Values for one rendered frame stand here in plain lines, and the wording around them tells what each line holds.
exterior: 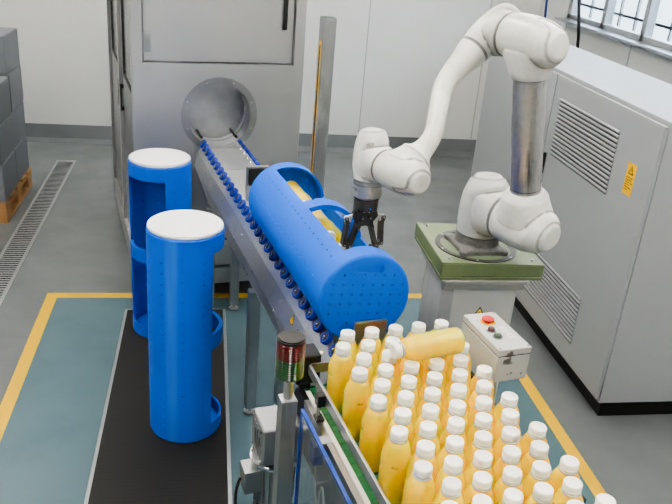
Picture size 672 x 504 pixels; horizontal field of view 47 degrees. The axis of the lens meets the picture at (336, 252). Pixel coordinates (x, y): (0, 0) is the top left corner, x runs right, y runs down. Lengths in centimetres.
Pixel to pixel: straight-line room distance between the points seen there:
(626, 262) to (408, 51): 435
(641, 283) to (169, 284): 206
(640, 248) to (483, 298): 105
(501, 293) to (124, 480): 153
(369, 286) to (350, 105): 536
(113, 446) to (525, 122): 196
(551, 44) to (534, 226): 58
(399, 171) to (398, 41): 539
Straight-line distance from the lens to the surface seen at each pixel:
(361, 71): 744
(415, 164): 212
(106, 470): 309
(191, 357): 295
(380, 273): 222
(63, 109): 752
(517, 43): 233
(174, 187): 353
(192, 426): 313
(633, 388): 396
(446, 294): 270
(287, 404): 176
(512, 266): 270
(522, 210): 250
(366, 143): 223
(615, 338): 375
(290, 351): 167
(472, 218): 267
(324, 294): 218
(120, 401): 344
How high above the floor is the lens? 211
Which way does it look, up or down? 24 degrees down
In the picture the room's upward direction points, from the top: 5 degrees clockwise
